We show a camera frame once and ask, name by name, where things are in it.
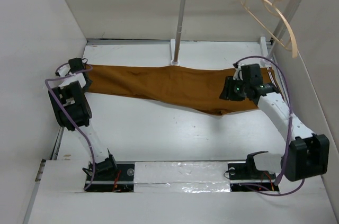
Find white metal clothes rack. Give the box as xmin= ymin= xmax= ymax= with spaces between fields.
xmin=168 ymin=0 xmax=313 ymax=70

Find beige wooden clothes hanger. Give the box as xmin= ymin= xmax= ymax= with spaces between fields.
xmin=239 ymin=0 xmax=298 ymax=58

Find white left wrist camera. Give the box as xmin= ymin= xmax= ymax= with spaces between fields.
xmin=55 ymin=65 xmax=70 ymax=77

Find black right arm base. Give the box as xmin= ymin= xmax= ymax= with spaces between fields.
xmin=224 ymin=162 xmax=280 ymax=192

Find silver foil tape strip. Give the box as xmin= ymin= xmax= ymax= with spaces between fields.
xmin=133 ymin=162 xmax=230 ymax=193

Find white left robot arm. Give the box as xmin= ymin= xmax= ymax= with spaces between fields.
xmin=45 ymin=58 xmax=118 ymax=180

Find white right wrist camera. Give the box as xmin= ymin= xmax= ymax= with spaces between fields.
xmin=233 ymin=62 xmax=245 ymax=80

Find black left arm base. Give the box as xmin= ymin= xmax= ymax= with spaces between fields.
xmin=83 ymin=162 xmax=135 ymax=193

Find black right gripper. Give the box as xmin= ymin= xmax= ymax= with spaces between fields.
xmin=220 ymin=76 xmax=249 ymax=102

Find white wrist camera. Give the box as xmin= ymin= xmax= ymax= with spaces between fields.
xmin=55 ymin=65 xmax=70 ymax=77
xmin=233 ymin=62 xmax=245 ymax=80

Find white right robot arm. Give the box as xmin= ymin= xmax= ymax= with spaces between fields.
xmin=219 ymin=64 xmax=329 ymax=182

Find brown trousers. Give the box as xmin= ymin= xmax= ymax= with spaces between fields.
xmin=84 ymin=63 xmax=278 ymax=116

